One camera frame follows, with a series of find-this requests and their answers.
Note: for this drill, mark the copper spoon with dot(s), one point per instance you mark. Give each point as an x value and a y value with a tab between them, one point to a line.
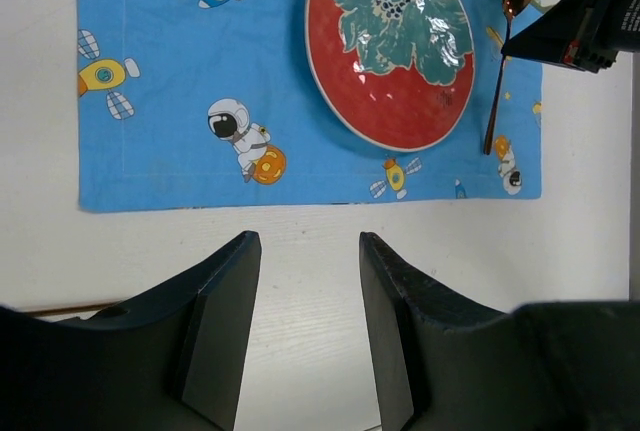
511	9

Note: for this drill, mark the red and teal plate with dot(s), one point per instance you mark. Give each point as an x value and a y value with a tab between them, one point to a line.
396	73

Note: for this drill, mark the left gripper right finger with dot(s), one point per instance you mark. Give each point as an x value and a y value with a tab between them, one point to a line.
442	361

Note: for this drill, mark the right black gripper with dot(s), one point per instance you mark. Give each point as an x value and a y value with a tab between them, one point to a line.
586	35

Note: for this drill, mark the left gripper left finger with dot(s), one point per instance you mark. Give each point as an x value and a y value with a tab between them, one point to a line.
170	358

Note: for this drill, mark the blue space print placemat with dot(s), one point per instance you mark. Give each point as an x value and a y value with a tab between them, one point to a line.
212	103

